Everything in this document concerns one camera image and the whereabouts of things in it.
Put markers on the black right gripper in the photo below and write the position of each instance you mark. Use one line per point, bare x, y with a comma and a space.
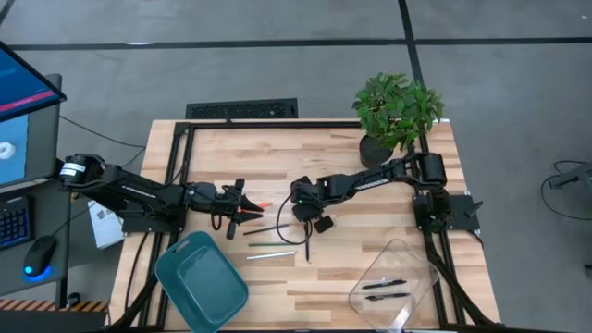
307, 194

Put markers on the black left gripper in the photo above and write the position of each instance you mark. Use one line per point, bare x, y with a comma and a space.
205, 196

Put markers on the orange pencil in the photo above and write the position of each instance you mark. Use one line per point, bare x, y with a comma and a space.
266, 205

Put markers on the black pencil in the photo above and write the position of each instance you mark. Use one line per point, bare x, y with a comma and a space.
263, 230

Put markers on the green pencil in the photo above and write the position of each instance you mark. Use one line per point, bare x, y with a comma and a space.
268, 244

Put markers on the white pencil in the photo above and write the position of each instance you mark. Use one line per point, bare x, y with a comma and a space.
270, 255

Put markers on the black pen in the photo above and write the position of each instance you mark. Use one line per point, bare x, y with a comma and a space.
384, 284
307, 250

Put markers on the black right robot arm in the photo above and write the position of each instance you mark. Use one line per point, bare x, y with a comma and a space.
370, 180

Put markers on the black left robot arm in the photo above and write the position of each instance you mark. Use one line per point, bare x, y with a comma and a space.
139, 192

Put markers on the teal plastic bin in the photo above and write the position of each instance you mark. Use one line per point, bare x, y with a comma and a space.
208, 287

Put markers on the black floor vent grille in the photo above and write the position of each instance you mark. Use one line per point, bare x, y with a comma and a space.
240, 109

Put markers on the green plant in black pot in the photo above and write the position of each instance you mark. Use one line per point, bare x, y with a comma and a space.
393, 111

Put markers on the clear plastic bin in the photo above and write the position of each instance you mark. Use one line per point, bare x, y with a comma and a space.
416, 268

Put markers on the white paper booklet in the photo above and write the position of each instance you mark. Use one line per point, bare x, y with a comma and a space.
106, 229

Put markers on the black caster wheel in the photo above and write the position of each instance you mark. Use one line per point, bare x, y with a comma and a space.
74, 300

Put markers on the black computer mouse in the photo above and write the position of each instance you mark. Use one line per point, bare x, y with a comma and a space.
40, 254

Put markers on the grey-framed light blue screen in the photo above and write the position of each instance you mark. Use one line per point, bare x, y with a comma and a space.
44, 139

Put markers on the black keyboard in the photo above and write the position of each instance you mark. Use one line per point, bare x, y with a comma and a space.
14, 224

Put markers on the grey side desk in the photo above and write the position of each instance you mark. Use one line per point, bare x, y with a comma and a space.
11, 287

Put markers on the computer monitor dark blue screen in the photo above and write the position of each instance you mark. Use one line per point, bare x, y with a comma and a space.
23, 88

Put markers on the grey floor stand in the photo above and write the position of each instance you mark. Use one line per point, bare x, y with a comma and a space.
573, 176

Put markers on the black aluminium table frame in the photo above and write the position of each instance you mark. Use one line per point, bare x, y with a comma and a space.
277, 124

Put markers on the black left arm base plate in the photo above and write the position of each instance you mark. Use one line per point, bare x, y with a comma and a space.
152, 226

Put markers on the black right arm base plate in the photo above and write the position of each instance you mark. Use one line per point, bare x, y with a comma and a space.
458, 222

